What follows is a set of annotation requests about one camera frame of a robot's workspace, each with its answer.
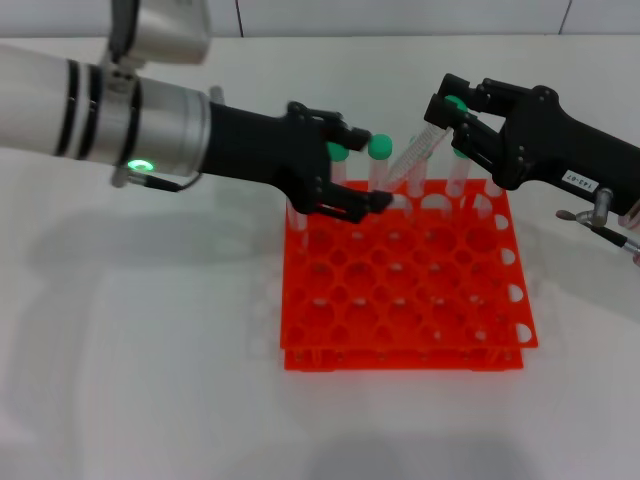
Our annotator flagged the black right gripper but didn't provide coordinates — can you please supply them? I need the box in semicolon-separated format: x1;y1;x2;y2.
423;73;640;218

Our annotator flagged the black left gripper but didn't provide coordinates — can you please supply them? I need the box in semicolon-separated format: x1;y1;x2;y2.
199;101;395;224

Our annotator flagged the orange test tube rack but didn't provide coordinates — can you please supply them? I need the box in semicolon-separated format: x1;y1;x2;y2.
277;178;541;374

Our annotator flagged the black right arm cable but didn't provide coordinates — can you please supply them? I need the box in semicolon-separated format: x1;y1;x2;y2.
554;188;640;256

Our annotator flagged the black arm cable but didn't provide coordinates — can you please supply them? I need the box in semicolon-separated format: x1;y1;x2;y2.
554;188;640;256
122;85;227;194

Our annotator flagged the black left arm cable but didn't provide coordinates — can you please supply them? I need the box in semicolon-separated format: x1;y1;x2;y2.
122;85;227;194

